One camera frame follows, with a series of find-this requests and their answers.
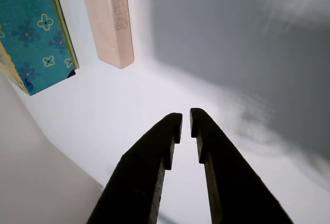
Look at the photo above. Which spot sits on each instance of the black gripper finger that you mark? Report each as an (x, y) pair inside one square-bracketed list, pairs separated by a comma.
[(139, 177), (232, 182)]

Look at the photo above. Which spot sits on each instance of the wooden Jenga block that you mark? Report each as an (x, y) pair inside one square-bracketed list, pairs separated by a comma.
[(108, 20)]

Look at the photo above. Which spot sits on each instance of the yellow and teal floral box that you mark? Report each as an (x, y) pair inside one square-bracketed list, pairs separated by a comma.
[(31, 33)]

